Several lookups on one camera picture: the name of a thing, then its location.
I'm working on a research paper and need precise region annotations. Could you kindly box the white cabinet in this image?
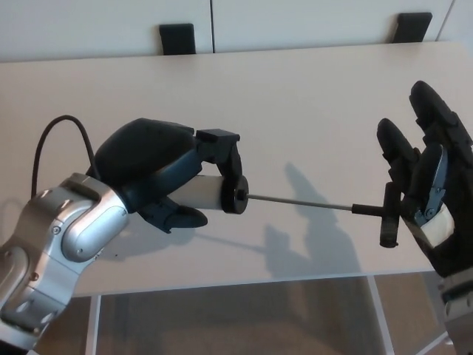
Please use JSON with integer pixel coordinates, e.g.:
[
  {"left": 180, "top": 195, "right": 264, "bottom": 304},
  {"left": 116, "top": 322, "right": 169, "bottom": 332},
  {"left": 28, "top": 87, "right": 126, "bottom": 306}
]
[{"left": 0, "top": 0, "right": 473, "bottom": 64}]

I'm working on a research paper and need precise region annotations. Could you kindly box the white desk leg frame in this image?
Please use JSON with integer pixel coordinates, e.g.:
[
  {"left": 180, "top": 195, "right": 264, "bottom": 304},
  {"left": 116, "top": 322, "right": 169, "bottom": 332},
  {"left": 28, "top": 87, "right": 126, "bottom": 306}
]
[
  {"left": 86, "top": 294, "right": 103, "bottom": 355},
  {"left": 365, "top": 274, "right": 450, "bottom": 355}
]

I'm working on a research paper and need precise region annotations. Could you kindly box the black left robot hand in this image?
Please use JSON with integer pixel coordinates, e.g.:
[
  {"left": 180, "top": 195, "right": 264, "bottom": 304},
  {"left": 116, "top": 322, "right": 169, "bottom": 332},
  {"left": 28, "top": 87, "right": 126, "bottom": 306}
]
[{"left": 85, "top": 117, "right": 250, "bottom": 235}]

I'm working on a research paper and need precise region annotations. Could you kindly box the white air pump black handle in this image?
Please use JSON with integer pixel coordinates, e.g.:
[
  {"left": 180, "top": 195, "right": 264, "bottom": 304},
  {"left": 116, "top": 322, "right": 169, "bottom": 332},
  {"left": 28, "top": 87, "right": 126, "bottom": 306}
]
[{"left": 183, "top": 175, "right": 401, "bottom": 249}]

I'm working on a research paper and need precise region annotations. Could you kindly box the black bracket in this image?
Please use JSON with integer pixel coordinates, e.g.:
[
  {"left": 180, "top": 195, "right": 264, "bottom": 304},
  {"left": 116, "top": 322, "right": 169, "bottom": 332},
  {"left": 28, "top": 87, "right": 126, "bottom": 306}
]
[
  {"left": 392, "top": 12, "right": 434, "bottom": 43},
  {"left": 159, "top": 23, "right": 197, "bottom": 55}
]

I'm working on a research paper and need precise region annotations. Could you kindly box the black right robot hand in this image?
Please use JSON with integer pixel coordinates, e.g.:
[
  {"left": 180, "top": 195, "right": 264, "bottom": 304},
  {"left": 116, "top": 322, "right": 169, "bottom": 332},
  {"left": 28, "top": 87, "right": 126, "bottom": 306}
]
[{"left": 376, "top": 80, "right": 473, "bottom": 279}]

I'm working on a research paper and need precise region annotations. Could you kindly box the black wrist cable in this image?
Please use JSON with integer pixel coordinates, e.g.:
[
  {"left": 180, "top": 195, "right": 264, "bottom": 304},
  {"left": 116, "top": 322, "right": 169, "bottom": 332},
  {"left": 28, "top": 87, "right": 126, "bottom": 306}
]
[{"left": 30, "top": 115, "right": 101, "bottom": 197}]

